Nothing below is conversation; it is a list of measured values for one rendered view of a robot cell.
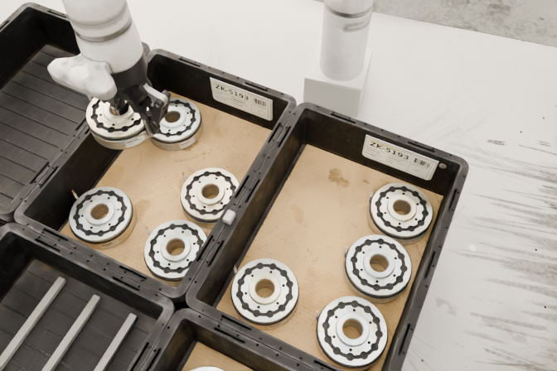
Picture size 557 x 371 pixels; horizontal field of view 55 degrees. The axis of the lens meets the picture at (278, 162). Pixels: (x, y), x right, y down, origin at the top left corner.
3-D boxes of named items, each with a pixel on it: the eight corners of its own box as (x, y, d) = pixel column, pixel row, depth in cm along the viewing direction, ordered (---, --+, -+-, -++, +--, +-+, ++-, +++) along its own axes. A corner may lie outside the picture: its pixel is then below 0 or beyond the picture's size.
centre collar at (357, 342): (342, 307, 80) (342, 306, 79) (374, 321, 79) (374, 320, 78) (330, 338, 77) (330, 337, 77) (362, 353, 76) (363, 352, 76)
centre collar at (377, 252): (369, 244, 85) (370, 243, 85) (399, 257, 84) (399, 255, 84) (357, 271, 83) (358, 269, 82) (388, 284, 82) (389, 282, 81)
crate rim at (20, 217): (156, 55, 102) (153, 45, 100) (300, 107, 95) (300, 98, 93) (14, 225, 83) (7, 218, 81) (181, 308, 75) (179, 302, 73)
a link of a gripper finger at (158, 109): (153, 101, 72) (146, 119, 77) (165, 109, 72) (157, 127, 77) (165, 88, 73) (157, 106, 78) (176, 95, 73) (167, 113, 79)
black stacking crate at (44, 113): (48, 44, 117) (28, 2, 108) (164, 88, 110) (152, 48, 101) (-92, 185, 98) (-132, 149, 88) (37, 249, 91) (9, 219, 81)
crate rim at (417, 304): (300, 107, 95) (300, 98, 93) (467, 168, 88) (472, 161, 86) (182, 308, 75) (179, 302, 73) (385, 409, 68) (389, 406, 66)
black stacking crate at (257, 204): (299, 140, 103) (301, 102, 93) (451, 198, 96) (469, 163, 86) (193, 328, 83) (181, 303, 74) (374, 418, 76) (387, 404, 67)
